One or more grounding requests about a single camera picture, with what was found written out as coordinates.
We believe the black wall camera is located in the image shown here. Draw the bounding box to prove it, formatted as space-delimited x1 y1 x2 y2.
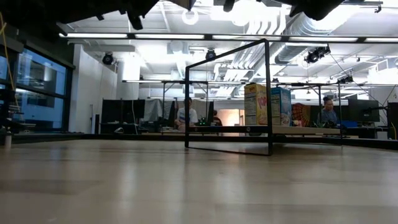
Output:
101 52 114 66

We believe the black computer monitor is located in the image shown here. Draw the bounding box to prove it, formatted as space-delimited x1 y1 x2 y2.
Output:
348 98 381 123

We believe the black bar with strip lights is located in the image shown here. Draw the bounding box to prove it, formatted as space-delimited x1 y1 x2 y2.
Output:
57 30 398 44

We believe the round white ceiling lamp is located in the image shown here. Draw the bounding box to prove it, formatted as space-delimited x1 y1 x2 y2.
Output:
181 8 200 26

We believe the black ceiling camera rig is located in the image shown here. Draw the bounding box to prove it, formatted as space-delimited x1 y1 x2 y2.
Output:
303 45 331 65

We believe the black desk partition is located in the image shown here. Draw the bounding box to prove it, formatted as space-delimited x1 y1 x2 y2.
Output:
101 98 146 125

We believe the blue storage bin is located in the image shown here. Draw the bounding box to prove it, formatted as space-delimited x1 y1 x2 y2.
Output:
334 120 359 129

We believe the wooden shelf with black frame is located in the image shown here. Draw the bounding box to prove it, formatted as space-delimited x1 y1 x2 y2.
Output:
184 38 343 157

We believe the black aluminium table frame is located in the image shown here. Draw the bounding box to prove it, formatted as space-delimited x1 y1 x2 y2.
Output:
0 131 398 151

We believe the blue cereal box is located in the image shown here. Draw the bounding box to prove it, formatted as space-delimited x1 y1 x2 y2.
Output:
270 86 292 127

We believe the person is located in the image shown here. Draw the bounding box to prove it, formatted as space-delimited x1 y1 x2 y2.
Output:
320 95 339 125
174 96 199 132
213 109 223 127

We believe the red orange patterned panel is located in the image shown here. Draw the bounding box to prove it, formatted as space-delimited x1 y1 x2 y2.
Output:
291 103 312 128

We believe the black computer tower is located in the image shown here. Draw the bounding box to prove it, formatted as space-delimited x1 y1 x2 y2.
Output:
386 101 398 141

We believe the dark framed window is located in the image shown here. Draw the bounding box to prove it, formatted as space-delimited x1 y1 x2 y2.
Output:
14 49 68 131

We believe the yellow Corn Pops cereal box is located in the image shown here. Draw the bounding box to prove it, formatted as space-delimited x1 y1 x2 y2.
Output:
243 82 272 126

